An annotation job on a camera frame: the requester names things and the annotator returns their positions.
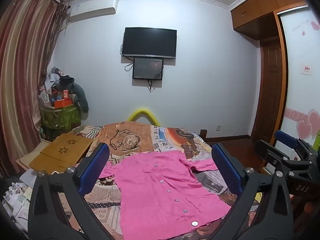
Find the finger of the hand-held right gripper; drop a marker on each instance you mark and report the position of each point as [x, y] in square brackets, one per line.
[285, 136]
[270, 152]

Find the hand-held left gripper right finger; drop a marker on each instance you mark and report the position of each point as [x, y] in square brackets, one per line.
[225, 166]

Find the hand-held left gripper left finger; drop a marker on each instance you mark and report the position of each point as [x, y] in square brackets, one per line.
[96, 166]

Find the pink knit cardigan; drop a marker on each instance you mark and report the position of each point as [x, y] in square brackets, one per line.
[160, 195]

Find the pile of clothes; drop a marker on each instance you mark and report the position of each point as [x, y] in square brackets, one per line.
[53, 78]

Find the green bottle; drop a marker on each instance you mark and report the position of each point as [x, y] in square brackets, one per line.
[316, 142]

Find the bamboo lap desk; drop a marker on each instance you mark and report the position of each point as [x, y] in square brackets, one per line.
[62, 152]

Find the brown wooden door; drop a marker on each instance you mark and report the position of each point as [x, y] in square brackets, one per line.
[268, 92]

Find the printed bed sheet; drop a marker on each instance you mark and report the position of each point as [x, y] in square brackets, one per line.
[140, 137]

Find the wooden wardrobe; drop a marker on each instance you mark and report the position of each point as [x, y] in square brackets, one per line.
[300, 80]

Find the beige cardboard sheet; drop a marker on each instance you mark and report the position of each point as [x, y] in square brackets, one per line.
[30, 155]

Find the red wardrobe sticker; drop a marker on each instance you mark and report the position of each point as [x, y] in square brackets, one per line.
[306, 70]

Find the orange flat box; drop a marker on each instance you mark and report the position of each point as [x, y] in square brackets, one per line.
[62, 103]

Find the yellow foam tube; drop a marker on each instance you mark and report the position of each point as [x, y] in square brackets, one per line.
[142, 112]

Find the small red box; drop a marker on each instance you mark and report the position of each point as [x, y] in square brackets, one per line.
[66, 95]

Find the pile of papers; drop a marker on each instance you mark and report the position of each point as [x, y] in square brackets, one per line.
[17, 202]

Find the striped curtain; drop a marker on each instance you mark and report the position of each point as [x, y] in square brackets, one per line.
[20, 67]

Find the white air conditioner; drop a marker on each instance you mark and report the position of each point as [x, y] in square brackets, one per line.
[93, 8]

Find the wooden bed post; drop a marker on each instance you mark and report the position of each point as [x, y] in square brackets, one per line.
[203, 133]

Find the white wall socket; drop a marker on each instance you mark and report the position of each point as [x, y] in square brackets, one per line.
[218, 128]

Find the small black wall monitor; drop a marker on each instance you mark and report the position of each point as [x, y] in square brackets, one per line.
[147, 68]

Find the large black wall television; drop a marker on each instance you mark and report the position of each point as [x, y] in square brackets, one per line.
[150, 42]

